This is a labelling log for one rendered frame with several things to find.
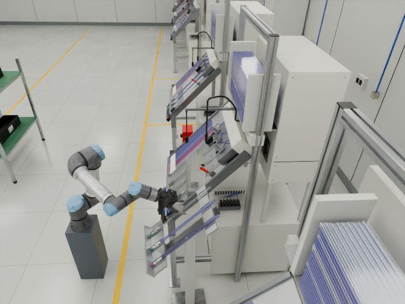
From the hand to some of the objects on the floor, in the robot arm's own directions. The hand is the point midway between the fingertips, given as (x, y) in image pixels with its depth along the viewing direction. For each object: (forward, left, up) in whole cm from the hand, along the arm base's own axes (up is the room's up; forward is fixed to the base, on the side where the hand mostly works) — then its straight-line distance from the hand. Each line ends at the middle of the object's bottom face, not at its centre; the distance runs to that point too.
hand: (183, 207), depth 180 cm
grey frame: (+16, +47, -93) cm, 105 cm away
